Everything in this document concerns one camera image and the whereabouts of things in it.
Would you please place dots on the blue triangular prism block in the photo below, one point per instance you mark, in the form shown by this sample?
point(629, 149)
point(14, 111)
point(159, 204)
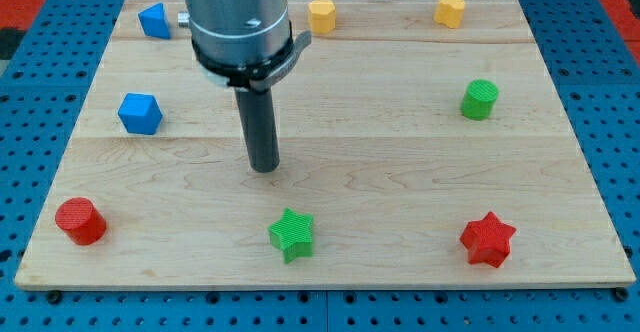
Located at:
point(154, 22)

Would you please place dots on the red star block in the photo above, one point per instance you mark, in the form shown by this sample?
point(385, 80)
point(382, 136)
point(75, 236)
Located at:
point(487, 240)

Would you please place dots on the red cylinder block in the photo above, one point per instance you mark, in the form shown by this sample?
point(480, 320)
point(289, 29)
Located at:
point(80, 220)

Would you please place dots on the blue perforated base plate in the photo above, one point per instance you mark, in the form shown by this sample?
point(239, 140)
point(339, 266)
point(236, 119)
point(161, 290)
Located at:
point(42, 91)

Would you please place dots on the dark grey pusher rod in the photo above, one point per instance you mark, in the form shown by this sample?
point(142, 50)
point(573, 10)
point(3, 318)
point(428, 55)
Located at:
point(258, 122)

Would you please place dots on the yellow heart block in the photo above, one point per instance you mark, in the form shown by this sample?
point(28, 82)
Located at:
point(449, 13)

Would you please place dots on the yellow hexagon block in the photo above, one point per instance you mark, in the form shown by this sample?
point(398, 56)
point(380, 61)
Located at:
point(322, 16)

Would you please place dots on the wooden board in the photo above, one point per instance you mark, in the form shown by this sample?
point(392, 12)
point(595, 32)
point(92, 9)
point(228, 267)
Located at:
point(372, 144)

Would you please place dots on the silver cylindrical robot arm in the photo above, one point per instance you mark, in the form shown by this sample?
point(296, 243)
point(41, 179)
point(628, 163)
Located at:
point(240, 40)

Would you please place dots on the blue cube block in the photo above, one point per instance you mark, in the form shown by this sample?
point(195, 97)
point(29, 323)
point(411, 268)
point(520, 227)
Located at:
point(140, 114)

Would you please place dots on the green star block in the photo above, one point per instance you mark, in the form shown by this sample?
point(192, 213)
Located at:
point(292, 234)

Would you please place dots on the green cylinder block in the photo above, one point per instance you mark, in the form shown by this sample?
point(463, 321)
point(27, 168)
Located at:
point(479, 99)

